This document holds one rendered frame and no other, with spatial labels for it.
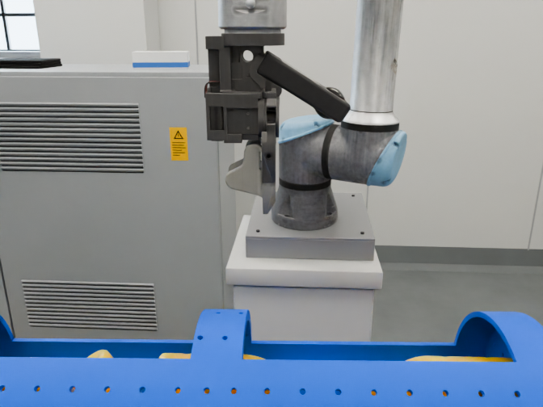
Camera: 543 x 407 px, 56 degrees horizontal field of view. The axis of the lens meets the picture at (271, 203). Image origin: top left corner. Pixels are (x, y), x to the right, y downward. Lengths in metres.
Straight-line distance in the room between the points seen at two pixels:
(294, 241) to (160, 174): 1.31
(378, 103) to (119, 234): 1.68
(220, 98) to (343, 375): 0.36
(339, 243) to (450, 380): 0.47
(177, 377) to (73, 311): 2.08
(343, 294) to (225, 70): 0.63
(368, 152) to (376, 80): 0.14
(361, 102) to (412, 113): 2.50
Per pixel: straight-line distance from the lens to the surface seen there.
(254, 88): 0.58
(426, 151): 3.57
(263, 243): 1.07
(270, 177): 0.58
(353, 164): 1.01
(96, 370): 0.69
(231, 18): 0.56
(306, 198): 1.08
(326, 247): 1.07
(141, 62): 2.38
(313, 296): 1.08
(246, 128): 0.57
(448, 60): 3.52
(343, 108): 0.59
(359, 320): 1.11
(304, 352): 0.89
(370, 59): 1.00
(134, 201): 2.37
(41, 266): 2.68
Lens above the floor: 1.61
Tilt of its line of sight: 19 degrees down
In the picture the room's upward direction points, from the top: straight up
